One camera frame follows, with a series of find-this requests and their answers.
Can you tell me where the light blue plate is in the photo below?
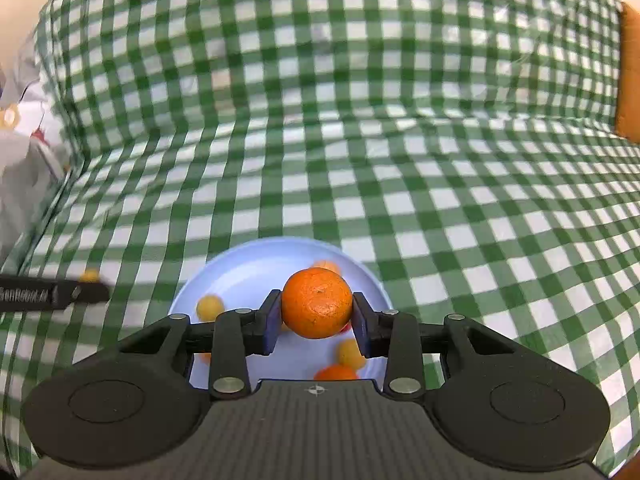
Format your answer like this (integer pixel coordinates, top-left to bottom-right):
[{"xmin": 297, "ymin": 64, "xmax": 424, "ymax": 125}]
[{"xmin": 169, "ymin": 238, "xmax": 395, "ymax": 391}]

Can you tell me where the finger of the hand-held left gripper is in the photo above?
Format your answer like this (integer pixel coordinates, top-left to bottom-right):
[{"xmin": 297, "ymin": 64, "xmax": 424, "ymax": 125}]
[{"xmin": 0, "ymin": 275, "xmax": 111, "ymax": 312}]

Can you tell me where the green white checked tablecloth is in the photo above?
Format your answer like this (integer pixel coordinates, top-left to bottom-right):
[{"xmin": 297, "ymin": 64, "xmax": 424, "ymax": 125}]
[{"xmin": 0, "ymin": 0, "xmax": 636, "ymax": 480}]

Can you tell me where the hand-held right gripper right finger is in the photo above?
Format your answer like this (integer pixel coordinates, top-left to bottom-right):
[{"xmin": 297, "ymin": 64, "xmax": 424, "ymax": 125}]
[{"xmin": 352, "ymin": 291, "xmax": 513, "ymax": 401}]

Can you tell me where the orange cushion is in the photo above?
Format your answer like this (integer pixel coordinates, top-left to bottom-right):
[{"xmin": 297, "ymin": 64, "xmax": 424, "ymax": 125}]
[{"xmin": 614, "ymin": 2, "xmax": 640, "ymax": 145}]

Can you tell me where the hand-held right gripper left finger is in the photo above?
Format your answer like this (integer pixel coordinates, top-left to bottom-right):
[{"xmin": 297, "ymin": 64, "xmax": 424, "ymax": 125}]
[{"xmin": 117, "ymin": 289, "xmax": 283, "ymax": 401}]

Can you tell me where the white printed cloth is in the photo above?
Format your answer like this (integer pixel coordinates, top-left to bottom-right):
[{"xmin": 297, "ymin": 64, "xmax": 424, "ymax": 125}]
[{"xmin": 0, "ymin": 40, "xmax": 81, "ymax": 266}]

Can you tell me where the large orange mandarin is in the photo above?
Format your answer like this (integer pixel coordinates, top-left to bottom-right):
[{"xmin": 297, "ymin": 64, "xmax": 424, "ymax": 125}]
[{"xmin": 281, "ymin": 267, "xmax": 354, "ymax": 340}]

